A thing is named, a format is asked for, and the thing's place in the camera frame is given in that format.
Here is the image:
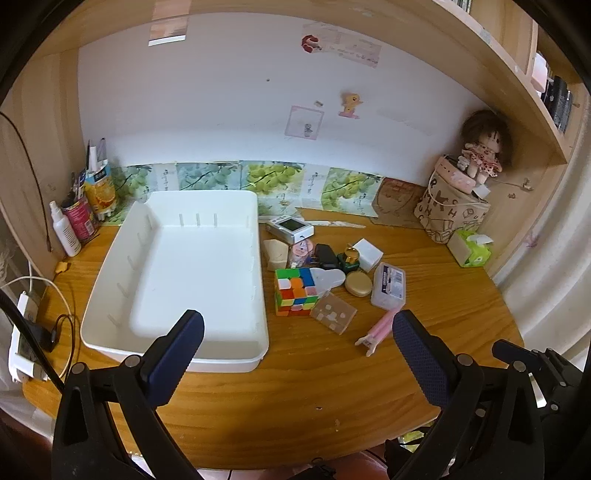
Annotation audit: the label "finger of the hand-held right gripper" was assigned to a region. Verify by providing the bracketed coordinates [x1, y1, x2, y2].
[492, 339, 548, 374]

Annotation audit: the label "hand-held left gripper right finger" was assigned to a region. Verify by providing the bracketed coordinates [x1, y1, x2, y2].
[392, 310, 546, 480]

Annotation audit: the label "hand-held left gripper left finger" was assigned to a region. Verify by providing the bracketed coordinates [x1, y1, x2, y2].
[52, 309, 206, 480]

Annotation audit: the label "pink pens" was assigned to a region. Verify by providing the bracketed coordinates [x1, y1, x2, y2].
[355, 308, 399, 357]

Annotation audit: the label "white box blue label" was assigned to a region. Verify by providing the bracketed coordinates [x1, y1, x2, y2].
[370, 263, 407, 309]

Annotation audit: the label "white plastic tray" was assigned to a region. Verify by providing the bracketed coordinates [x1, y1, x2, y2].
[81, 190, 270, 374]

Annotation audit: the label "clear acrylic block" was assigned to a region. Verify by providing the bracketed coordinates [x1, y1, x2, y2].
[310, 295, 358, 334]

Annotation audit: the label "round gold compact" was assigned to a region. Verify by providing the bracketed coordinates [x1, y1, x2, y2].
[344, 271, 372, 297]

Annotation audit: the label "white charger cube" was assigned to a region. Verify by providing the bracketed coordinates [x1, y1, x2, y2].
[353, 238, 384, 272]

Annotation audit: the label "white cloud-shaped case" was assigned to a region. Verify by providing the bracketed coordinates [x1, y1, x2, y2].
[310, 267, 346, 293]

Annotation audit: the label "gold and green bottle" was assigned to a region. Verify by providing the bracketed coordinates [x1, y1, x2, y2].
[337, 246, 361, 273]

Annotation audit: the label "colourful puzzle cube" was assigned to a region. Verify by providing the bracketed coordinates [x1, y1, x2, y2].
[274, 268, 319, 317]

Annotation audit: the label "small black case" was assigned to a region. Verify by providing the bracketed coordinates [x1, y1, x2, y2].
[315, 244, 338, 270]

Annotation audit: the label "white digital device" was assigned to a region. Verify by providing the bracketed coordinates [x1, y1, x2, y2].
[266, 216, 315, 245]

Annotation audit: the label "white curtain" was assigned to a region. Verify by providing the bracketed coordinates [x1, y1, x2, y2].
[501, 138, 591, 370]

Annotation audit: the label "green tissue pack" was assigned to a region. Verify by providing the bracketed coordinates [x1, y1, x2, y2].
[447, 229, 493, 269]

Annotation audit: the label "beige eraser block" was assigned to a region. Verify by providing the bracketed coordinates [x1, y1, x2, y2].
[263, 239, 290, 271]

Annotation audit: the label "printed canvas bag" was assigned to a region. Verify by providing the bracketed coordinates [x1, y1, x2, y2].
[414, 174, 491, 244]

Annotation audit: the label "pink correction tape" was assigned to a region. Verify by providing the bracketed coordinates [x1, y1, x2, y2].
[289, 240, 316, 269]

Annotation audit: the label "cardboard with red drawing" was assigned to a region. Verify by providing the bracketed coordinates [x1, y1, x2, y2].
[370, 177, 430, 228]

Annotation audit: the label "white power strip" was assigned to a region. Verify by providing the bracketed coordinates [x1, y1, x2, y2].
[8, 291, 51, 383]

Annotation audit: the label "white spray bottle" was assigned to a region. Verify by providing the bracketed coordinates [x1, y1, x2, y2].
[50, 202, 82, 258]

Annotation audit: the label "red can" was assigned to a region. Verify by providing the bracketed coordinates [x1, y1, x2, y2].
[62, 196, 98, 241]

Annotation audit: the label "dark green grape print panel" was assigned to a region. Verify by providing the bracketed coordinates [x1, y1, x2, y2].
[111, 165, 154, 222]

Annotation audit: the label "bluish grape print panel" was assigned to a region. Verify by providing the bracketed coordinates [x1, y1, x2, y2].
[151, 161, 241, 193]

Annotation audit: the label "grape-print cardboard backdrop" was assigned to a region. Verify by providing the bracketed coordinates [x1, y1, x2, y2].
[300, 165, 385, 215]

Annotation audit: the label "yellow-green grape print panel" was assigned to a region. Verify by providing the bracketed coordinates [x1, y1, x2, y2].
[237, 161, 305, 217]

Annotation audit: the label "brown-haired rag doll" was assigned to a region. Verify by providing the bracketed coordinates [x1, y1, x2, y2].
[459, 110, 514, 180]

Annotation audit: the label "row of black books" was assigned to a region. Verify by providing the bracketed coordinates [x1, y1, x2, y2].
[539, 74, 574, 136]

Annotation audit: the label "wooden desk hutch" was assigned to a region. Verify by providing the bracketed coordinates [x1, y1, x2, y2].
[0, 0, 591, 287]

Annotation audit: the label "black plug cable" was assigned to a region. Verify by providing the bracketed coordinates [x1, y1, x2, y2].
[27, 314, 75, 354]

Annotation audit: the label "white cable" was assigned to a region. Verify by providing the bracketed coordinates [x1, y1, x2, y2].
[0, 275, 77, 380]

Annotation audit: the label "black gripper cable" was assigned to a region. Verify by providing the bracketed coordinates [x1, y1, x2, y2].
[0, 290, 66, 394]

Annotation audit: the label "thin black cable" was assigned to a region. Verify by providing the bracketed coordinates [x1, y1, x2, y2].
[0, 113, 52, 253]

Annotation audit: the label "pink framed wall note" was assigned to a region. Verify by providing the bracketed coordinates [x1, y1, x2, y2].
[283, 105, 324, 140]

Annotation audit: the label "yellow duck wall sticker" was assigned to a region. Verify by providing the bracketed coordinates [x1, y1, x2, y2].
[340, 92, 363, 119]

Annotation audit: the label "pale paper wall note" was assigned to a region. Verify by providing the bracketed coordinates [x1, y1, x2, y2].
[322, 27, 383, 70]

